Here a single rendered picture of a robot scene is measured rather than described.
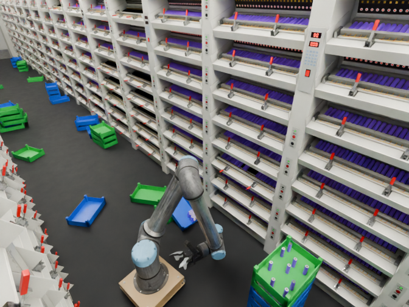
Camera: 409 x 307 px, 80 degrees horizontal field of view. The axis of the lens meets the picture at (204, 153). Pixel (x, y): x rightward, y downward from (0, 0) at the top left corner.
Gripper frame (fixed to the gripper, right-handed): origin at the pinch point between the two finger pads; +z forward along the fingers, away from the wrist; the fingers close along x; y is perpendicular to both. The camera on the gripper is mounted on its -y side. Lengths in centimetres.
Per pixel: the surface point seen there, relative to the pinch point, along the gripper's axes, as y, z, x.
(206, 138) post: -70, -52, 27
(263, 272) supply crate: -10, -27, -54
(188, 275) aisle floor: 21.0, -11.7, 6.3
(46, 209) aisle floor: -16, 68, 129
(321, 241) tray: -5, -79, -53
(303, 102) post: -93, -58, -57
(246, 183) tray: -37, -62, -5
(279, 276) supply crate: -9, -32, -60
